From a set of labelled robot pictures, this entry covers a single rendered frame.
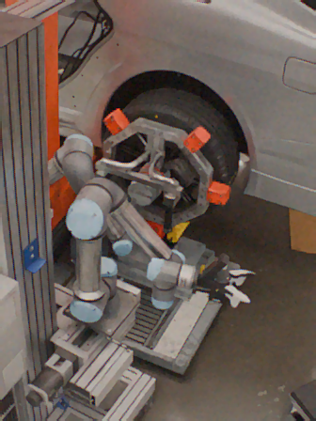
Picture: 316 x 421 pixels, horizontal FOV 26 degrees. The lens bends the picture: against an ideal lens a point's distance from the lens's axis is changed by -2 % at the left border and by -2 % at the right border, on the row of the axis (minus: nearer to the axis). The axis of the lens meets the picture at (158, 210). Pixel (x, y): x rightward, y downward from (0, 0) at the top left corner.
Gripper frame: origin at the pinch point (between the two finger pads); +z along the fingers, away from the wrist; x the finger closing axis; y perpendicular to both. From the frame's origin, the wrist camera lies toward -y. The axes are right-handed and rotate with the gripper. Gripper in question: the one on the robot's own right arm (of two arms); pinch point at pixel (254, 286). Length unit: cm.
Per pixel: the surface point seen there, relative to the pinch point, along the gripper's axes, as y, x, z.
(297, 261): 102, -169, 23
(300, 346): 111, -103, 32
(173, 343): 106, -79, -33
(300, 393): 85, -41, 32
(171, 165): 9, -84, -47
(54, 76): -24, -83, -103
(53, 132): 4, -85, -103
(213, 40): -44, -110, -40
